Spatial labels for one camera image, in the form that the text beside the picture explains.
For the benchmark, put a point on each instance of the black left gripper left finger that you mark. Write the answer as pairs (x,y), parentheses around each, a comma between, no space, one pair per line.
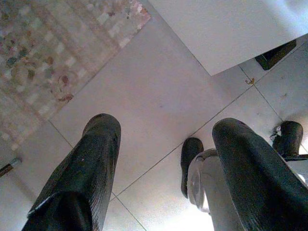
(79,173)

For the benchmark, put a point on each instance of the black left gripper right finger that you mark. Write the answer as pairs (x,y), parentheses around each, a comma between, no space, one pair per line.
(260,183)

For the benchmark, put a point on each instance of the white fridge door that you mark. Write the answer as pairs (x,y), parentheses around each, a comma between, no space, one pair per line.
(228,31)

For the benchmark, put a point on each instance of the black robot foot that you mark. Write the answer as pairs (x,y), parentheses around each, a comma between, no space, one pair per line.
(190,154)
(288,137)

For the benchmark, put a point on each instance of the dark stick with metal tip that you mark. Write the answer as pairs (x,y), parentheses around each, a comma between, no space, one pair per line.
(10,166)

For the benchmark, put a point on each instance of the small yellow floor scrap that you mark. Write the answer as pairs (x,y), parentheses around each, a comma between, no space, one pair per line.
(250,81)

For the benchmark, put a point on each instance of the patterned mosaic floor rug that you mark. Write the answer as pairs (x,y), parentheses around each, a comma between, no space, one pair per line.
(48,53)

